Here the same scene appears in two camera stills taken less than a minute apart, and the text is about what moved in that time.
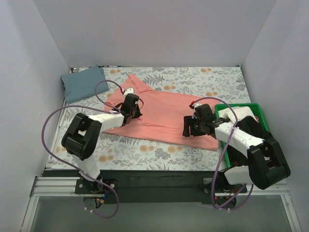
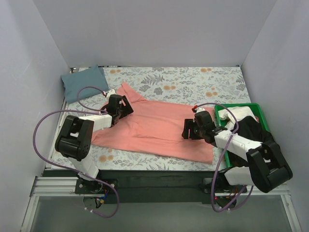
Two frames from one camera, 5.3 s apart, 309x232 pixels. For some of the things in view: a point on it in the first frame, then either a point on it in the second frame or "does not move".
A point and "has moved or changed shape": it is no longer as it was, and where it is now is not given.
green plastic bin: x=259 y=114 does not move
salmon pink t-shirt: x=162 y=114 has moved or changed shape
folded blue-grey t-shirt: x=84 y=83 does not move
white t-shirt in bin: x=241 y=111 does not move
